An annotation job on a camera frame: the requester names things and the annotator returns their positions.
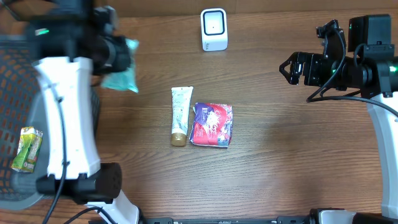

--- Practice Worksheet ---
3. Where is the teal wet wipes pack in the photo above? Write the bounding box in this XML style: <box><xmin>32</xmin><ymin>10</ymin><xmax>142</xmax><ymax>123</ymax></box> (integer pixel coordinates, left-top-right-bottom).
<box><xmin>101</xmin><ymin>39</ymin><xmax>139</xmax><ymax>93</ymax></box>

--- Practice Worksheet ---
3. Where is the white tube gold cap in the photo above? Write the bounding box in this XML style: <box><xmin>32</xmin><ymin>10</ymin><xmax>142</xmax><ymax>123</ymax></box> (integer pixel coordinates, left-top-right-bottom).
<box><xmin>170</xmin><ymin>86</ymin><xmax>193</xmax><ymax>146</ymax></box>

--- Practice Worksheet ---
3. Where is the purple red pad package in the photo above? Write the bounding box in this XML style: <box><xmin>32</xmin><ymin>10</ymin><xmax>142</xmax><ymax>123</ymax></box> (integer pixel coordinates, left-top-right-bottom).
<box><xmin>190</xmin><ymin>103</ymin><xmax>233</xmax><ymax>148</ymax></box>

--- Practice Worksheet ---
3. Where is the green juice carton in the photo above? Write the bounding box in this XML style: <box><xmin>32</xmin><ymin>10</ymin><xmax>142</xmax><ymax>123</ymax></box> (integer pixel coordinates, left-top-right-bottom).
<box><xmin>11</xmin><ymin>126</ymin><xmax>43</xmax><ymax>173</ymax></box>

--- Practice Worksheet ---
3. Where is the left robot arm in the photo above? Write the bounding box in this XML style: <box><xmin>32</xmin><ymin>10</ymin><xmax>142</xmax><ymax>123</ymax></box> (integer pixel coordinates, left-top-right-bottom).
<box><xmin>25</xmin><ymin>1</ymin><xmax>142</xmax><ymax>224</ymax></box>

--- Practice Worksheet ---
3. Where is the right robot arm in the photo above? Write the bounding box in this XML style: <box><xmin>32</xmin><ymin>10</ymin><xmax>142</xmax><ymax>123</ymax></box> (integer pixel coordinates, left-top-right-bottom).
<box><xmin>279</xmin><ymin>14</ymin><xmax>397</xmax><ymax>223</ymax></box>

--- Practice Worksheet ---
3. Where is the white barcode scanner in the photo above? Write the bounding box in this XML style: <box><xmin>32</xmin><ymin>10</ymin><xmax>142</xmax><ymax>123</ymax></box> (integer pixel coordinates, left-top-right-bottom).
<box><xmin>200</xmin><ymin>8</ymin><xmax>228</xmax><ymax>52</ymax></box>

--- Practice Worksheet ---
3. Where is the grey plastic basket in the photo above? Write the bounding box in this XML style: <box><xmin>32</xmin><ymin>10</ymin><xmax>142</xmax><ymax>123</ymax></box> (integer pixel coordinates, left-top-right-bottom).
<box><xmin>1</xmin><ymin>35</ymin><xmax>103</xmax><ymax>210</ymax></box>

